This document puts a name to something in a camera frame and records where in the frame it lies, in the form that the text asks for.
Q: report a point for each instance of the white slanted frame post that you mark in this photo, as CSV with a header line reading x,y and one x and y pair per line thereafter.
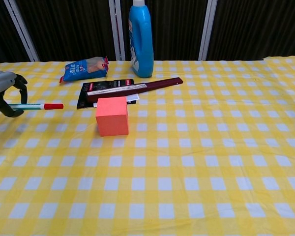
x,y
22,29

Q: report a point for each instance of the orange cube block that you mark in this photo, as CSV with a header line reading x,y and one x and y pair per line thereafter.
x,y
112,120

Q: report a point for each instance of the white paper card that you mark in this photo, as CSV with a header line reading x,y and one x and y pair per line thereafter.
x,y
133,98

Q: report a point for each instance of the yellow white checkered tablecloth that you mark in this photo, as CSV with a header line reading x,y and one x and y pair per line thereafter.
x,y
177,172

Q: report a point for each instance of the black printed packet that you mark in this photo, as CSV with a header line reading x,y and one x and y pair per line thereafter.
x,y
98,86

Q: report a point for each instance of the blue detergent bottle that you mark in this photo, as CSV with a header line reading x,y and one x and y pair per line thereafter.
x,y
143,37

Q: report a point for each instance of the dark red folded fan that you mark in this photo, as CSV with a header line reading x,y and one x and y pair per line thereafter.
x,y
157,85

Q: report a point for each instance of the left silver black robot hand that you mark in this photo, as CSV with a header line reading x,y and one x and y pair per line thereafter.
x,y
0,81

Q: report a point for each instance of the dark pleated curtain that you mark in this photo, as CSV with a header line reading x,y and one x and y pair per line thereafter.
x,y
68,27

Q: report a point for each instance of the blue snack bag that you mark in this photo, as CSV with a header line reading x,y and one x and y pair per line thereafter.
x,y
84,69

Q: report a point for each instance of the red capped white marker pen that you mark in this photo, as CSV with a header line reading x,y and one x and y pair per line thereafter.
x,y
39,106

